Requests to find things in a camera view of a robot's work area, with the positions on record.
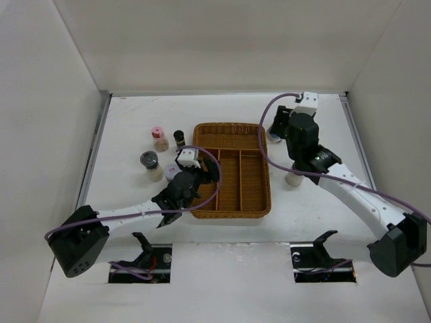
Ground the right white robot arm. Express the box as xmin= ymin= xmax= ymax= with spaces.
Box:
xmin=269 ymin=106 xmax=428 ymax=277

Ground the white black top grinder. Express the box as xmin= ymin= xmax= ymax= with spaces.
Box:
xmin=285 ymin=170 xmax=304 ymax=187

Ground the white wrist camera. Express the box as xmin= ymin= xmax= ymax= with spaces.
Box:
xmin=294 ymin=92 xmax=319 ymax=116
xmin=176 ymin=148 xmax=201 ymax=168

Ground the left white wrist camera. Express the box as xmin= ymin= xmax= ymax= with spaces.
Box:
xmin=176 ymin=148 xmax=201 ymax=168

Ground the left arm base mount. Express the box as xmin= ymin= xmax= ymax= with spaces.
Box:
xmin=108 ymin=232 xmax=172 ymax=284

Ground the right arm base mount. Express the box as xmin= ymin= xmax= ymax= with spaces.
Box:
xmin=290 ymin=230 xmax=356 ymax=283

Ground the silver cap blue label shaker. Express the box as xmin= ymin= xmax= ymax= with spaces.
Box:
xmin=266 ymin=125 xmax=283 ymax=143

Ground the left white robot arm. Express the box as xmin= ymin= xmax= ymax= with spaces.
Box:
xmin=44 ymin=146 xmax=222 ymax=279

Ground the brown wicker divided tray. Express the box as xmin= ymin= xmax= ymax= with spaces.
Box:
xmin=192 ymin=122 xmax=271 ymax=219

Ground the small red label white jar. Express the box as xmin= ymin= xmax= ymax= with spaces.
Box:
xmin=164 ymin=164 xmax=181 ymax=181

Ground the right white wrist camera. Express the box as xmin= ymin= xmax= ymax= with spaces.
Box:
xmin=294 ymin=92 xmax=319 ymax=116

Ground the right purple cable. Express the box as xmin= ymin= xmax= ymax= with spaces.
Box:
xmin=258 ymin=92 xmax=431 ymax=270

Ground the black lid salt grinder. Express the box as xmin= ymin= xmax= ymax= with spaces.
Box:
xmin=139 ymin=151 xmax=164 ymax=182

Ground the black cap pepper bottle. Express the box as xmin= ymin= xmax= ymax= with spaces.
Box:
xmin=173 ymin=130 xmax=185 ymax=148

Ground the pink cap spice jar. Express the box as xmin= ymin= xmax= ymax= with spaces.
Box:
xmin=152 ymin=127 xmax=169 ymax=152

